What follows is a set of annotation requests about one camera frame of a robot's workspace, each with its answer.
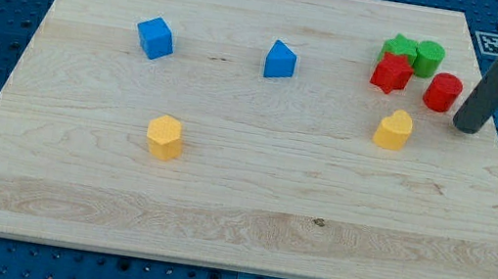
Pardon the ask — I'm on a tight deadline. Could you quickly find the blue triangular prism block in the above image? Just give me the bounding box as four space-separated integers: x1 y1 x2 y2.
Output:
263 40 297 78

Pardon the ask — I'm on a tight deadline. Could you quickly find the black white fiducial tag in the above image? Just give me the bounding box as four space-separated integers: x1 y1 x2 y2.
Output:
475 31 498 57

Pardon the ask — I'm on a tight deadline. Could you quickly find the yellow hexagon block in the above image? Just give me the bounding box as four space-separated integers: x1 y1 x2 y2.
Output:
147 115 183 161

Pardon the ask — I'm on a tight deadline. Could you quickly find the red star block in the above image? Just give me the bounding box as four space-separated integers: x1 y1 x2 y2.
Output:
370 52 414 94

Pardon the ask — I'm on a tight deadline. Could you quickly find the green cylinder block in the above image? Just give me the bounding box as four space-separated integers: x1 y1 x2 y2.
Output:
412 40 446 78

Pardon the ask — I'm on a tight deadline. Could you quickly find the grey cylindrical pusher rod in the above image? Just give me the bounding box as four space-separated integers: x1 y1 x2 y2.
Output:
452 59 498 134

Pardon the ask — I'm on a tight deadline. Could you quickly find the red cylinder block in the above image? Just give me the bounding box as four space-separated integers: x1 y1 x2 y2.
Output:
422 72 463 113

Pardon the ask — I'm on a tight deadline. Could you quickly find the green star block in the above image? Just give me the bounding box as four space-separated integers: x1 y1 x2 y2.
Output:
378 33 419 66

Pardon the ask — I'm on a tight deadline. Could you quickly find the blue cube block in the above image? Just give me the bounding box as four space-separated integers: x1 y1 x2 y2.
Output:
136 17 174 60

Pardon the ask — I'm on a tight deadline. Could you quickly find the yellow heart block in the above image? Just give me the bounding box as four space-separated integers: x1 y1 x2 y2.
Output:
373 110 414 151

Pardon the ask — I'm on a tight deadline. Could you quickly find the light wooden board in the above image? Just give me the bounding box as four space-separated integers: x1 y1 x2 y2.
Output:
0 0 498 279

